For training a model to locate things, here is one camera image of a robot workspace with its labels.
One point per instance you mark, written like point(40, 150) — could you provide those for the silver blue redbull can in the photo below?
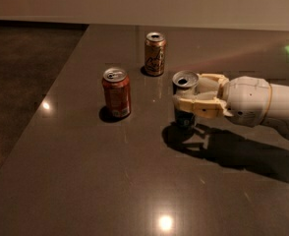
point(184, 88)

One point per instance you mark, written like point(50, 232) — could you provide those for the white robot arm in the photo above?
point(277, 112)

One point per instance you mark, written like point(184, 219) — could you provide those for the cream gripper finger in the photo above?
point(211, 82)
point(210, 108)

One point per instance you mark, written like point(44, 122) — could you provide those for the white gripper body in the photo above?
point(248, 98)

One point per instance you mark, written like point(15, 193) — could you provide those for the red soda can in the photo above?
point(117, 92)

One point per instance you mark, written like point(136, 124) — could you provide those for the orange gold soda can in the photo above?
point(154, 53)

